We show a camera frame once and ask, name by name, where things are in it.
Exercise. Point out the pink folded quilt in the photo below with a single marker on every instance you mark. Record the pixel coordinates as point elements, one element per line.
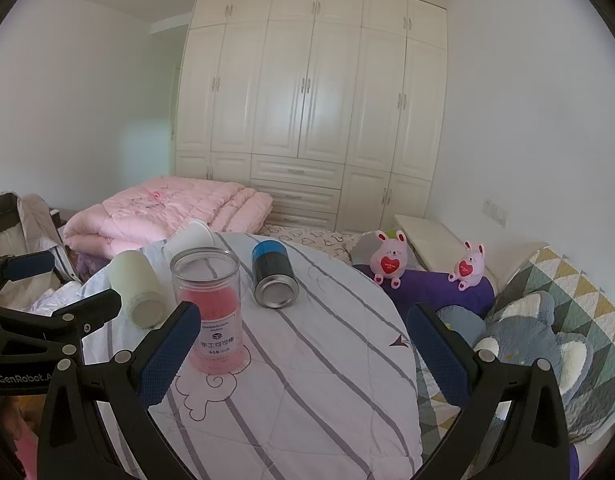
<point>187,205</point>

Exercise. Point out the cream wardrobe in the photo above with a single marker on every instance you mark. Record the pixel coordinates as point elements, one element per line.
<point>307,110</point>

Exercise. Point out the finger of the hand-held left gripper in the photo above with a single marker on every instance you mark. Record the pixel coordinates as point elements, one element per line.
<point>31,263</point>
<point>95,304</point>

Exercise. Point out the white plastic cup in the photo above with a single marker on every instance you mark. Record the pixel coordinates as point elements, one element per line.
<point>192,237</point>

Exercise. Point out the white crumpled cloth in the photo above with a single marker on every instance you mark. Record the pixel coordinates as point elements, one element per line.
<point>52,300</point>

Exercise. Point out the large pink rabbit plush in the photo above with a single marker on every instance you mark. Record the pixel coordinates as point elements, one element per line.
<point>387,260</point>

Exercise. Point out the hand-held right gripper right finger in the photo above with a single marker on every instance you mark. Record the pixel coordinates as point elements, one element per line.
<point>440,355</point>

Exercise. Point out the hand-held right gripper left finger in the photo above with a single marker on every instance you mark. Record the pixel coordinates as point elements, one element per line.
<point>171,352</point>

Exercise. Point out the blue and black metal cup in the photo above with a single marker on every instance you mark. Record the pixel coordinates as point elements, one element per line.
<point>272,270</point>

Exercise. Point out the heart print bed sheet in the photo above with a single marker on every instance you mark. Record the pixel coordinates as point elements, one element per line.
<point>307,237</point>

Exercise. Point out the white wall switch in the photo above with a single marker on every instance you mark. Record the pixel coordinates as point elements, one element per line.
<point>495,211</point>

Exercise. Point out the grey jacket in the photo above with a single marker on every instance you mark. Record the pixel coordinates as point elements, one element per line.
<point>27,225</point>

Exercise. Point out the clear jar with pink contents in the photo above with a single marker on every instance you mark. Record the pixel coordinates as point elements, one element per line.
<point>210,305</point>

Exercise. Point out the purple pillow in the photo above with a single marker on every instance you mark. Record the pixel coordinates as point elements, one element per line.
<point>427,287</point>

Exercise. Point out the small pink rabbit plush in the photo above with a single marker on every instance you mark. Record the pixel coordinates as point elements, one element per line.
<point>468,267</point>

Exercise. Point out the person's pink clothing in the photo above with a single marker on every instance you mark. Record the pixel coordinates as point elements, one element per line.
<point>25,452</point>

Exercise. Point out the grey bear plush cushion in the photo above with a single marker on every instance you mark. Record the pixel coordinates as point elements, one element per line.
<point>527,332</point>

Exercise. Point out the patchwork triangle quilt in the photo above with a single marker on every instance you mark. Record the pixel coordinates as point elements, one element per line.
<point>562,280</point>

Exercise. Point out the white striped blanket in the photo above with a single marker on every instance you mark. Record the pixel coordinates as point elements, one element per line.
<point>312,385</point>

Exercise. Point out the cream cylindrical cup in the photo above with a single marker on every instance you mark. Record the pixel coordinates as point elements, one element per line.
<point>135,280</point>

